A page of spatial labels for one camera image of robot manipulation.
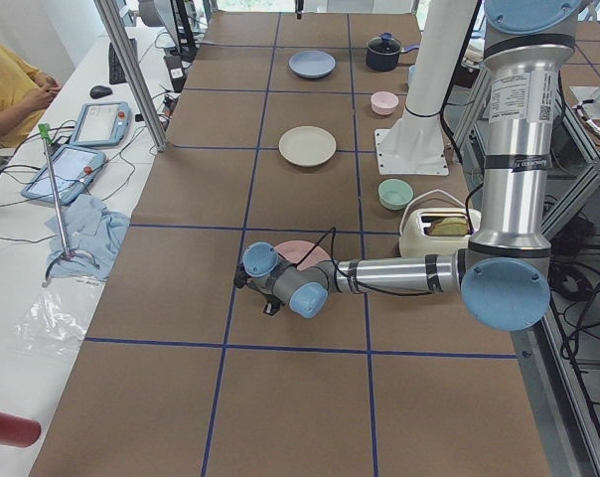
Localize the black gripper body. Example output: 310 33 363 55
233 265 284 310

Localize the pink plate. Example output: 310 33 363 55
274 239 331 270

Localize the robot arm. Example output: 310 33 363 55
234 1 583 331

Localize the cream plate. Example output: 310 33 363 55
278 126 337 167

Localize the light blue cloth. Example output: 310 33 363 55
47 194 130 280

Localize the cream toaster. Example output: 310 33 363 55
399 207 471 257

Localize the green bowl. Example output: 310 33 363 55
377 178 414 211

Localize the clear plastic bag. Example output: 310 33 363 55
8 278 103 360

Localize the teach pendant near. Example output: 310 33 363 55
21 145 106 206

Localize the teach pendant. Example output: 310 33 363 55
21 145 106 206
70 101 130 147

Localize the toast slice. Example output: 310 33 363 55
427 217 470 237

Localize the teach pendant far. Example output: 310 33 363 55
70 101 130 147

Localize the blue plate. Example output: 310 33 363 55
288 50 336 80

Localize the pink bowl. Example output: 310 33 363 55
371 90 399 116

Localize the black computer mouse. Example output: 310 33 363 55
89 84 113 99

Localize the black keyboard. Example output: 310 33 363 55
108 43 126 85

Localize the reacher grabber stick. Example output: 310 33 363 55
38 123 98 287

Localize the dark blue saucepan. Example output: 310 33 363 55
366 42 420 72

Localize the light blue cup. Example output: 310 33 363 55
407 65 416 88

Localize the glass pot lid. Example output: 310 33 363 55
368 32 401 55

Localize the red bottle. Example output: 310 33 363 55
0 412 42 448

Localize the person in yellow shirt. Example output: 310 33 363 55
0 44 62 148

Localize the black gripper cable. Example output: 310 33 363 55
274 227 485 298

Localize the white toaster cable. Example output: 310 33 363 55
401 189 468 228

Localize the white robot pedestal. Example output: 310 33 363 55
375 0 480 176

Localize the aluminium frame post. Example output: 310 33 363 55
93 0 167 152

